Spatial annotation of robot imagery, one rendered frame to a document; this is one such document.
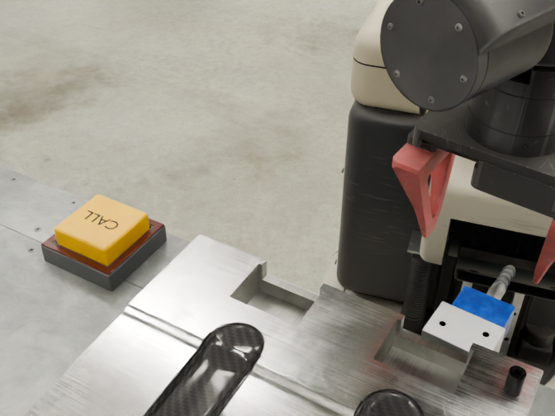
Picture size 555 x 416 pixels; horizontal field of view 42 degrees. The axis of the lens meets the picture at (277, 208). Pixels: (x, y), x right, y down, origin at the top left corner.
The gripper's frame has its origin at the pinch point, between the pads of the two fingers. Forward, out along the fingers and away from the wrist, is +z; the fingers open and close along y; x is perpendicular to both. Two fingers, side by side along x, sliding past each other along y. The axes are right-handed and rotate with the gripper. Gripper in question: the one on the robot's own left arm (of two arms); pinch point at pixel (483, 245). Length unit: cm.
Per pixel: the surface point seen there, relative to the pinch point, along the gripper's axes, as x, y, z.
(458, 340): -2.2, 0.5, 7.2
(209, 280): -10.4, -15.5, 3.8
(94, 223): -6.4, -32.0, 9.3
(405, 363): -7.0, -1.5, 6.4
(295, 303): -6.7, -10.5, 6.3
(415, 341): -5.8, -1.4, 5.2
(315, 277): 75, -55, 93
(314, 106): 146, -101, 93
